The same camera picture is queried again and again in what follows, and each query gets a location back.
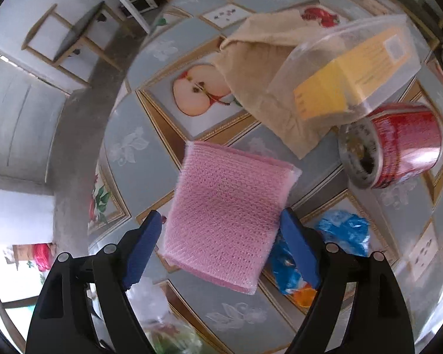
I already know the yellow cardboard box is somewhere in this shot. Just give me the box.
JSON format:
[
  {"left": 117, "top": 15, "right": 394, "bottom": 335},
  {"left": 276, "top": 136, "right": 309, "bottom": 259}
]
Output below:
[{"left": 293, "top": 31, "right": 416, "bottom": 122}]

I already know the beige cloth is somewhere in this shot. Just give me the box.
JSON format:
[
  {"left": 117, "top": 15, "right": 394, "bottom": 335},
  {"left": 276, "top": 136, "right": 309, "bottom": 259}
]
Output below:
[{"left": 210, "top": 10, "right": 340, "bottom": 159}]

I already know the clear plastic container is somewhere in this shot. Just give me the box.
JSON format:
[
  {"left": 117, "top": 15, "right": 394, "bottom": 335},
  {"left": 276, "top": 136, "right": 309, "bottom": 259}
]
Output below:
[{"left": 268, "top": 15, "right": 421, "bottom": 130}]

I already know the red drink can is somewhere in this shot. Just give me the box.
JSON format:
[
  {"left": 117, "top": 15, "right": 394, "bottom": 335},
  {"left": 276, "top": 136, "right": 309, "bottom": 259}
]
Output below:
[{"left": 338, "top": 103, "right": 443, "bottom": 189}]

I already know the crumpled clear plastic wrap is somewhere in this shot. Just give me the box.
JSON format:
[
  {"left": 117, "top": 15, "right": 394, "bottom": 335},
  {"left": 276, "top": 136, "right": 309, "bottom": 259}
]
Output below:
[{"left": 127, "top": 278, "right": 207, "bottom": 354}]

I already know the fruit print tablecloth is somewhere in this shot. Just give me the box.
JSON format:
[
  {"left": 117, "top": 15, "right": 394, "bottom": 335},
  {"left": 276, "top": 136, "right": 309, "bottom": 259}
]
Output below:
[{"left": 87, "top": 0, "right": 443, "bottom": 354}]

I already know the red plastic bag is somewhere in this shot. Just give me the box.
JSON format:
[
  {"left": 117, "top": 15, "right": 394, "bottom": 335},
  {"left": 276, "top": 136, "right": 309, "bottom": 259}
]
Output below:
[{"left": 33, "top": 243, "right": 56, "bottom": 271}]

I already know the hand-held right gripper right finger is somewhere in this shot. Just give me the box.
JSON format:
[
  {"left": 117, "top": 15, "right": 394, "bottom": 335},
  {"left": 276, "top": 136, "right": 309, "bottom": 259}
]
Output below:
[{"left": 278, "top": 207, "right": 416, "bottom": 354}]

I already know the pink sponge packet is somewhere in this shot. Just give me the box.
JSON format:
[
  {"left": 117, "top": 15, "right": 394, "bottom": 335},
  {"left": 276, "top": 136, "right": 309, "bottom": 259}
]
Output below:
[{"left": 162, "top": 141, "right": 302, "bottom": 296}]

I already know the white shelf table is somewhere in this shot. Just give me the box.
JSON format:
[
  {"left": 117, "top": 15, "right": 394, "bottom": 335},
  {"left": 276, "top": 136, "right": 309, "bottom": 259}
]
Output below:
[{"left": 96, "top": 0, "right": 152, "bottom": 34}]

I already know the wooden chair black seat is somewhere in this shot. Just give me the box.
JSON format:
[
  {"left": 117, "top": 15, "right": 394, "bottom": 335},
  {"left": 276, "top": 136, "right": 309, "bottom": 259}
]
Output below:
[{"left": 21, "top": 1, "right": 133, "bottom": 85}]

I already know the dark wooden chair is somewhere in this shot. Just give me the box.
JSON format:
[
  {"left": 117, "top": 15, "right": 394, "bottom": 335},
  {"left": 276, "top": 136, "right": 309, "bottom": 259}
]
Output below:
[{"left": 0, "top": 293, "right": 35, "bottom": 351}]

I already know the blue orange snack wrapper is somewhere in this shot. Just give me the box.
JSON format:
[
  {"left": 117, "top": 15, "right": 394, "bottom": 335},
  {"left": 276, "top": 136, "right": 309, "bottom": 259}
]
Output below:
[{"left": 269, "top": 210, "right": 370, "bottom": 308}]

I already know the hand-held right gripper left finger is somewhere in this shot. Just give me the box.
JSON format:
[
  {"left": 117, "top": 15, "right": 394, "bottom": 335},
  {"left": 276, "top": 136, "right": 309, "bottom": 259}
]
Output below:
[{"left": 25, "top": 209, "right": 163, "bottom": 354}]

